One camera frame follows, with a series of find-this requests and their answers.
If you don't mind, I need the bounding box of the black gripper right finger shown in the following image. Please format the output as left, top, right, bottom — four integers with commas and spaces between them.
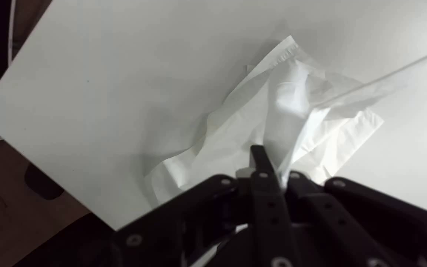
288, 171, 320, 192

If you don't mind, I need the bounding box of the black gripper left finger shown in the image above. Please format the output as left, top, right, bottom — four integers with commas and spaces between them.
250, 146, 277, 187

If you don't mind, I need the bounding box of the crumpled white napkin on table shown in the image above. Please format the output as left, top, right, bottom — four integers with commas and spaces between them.
141, 34, 304, 206

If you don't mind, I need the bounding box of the white napkin from box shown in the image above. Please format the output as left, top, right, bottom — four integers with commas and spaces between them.
264, 60, 384, 183

